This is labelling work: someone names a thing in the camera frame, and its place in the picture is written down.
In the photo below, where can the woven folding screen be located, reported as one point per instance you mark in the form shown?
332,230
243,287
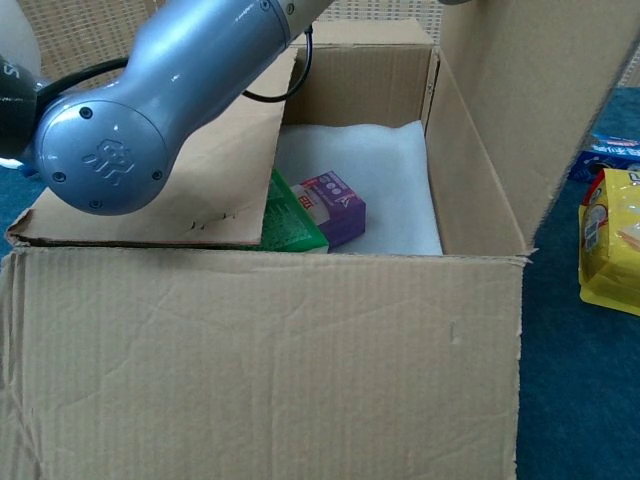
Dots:
85,35

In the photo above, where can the yellow snack bag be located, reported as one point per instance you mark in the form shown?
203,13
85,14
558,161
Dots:
615,250

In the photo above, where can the large cardboard box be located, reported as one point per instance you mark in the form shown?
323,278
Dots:
300,350

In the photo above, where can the white foam sheet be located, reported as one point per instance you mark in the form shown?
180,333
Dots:
390,190

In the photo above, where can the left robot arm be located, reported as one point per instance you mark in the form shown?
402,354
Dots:
175,75

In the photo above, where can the blue tablecloth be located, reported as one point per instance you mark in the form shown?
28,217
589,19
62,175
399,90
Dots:
575,375

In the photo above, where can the green carton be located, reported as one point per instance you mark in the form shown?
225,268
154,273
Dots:
285,225

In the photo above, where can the blue cookie package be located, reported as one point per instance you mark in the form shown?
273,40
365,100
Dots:
610,150

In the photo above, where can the purple carton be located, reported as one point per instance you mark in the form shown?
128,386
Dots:
345,215

